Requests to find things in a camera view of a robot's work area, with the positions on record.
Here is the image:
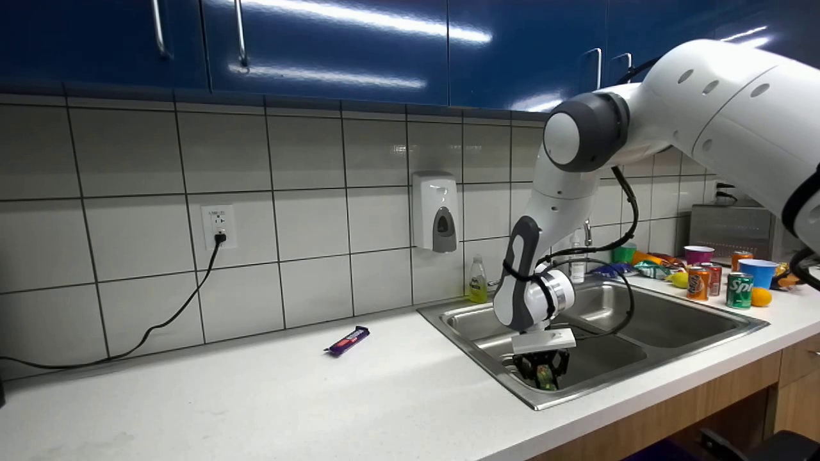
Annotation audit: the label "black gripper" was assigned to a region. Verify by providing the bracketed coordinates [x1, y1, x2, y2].
[513, 346, 574, 391]

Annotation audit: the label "stainless steel double sink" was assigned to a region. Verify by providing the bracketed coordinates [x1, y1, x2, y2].
[418, 278, 770, 413]

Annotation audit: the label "purple candy bar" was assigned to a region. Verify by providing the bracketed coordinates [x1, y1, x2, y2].
[323, 322, 373, 359]

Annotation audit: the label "green dish soap bottle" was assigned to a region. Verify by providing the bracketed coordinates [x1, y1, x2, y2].
[465, 252, 492, 306]

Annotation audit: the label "blue snack bag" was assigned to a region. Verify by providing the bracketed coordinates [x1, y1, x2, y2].
[589, 261, 630, 282]

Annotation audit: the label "colourful snack packets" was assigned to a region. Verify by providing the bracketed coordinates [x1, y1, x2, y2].
[632, 251, 679, 282]

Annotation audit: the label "orange soda can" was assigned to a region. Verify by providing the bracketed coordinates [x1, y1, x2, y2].
[686, 264, 712, 301]

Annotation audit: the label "wooden base cabinet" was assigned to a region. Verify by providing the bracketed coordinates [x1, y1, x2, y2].
[528, 331, 820, 461]

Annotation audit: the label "red soda can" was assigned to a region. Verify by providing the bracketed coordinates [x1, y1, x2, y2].
[705, 264, 728, 299]

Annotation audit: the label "green printed can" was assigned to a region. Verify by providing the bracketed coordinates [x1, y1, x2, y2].
[724, 268, 756, 311]

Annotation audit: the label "black chair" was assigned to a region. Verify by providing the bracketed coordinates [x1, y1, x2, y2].
[700, 425, 820, 461]

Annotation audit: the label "blue plastic cup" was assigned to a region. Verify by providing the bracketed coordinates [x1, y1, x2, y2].
[738, 259, 778, 291]

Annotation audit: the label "stainless steel appliance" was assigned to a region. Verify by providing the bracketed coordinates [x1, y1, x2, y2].
[686, 203, 794, 264]

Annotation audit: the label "dark chip bag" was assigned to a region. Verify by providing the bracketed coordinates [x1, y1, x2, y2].
[770, 264, 801, 291]

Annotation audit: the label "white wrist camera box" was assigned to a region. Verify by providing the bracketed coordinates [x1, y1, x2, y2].
[510, 324, 579, 359]

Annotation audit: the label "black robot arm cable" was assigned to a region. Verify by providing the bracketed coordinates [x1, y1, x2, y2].
[501, 164, 641, 338]

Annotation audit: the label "white wall soap dispenser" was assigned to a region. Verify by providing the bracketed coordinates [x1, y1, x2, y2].
[410, 173, 461, 255]

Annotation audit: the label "white wall outlet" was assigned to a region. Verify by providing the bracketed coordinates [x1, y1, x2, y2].
[203, 203, 237, 251]

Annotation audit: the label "black power cable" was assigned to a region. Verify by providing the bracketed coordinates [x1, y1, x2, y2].
[0, 229, 229, 373]

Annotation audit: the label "silver cabinet handle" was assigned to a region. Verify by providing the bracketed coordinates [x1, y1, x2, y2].
[233, 0, 252, 68]

